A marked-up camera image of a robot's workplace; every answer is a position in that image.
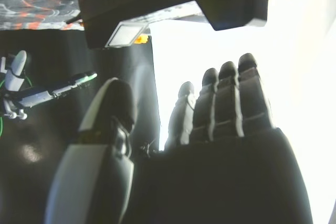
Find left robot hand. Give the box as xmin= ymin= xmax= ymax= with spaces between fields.
xmin=43 ymin=52 xmax=314 ymax=224

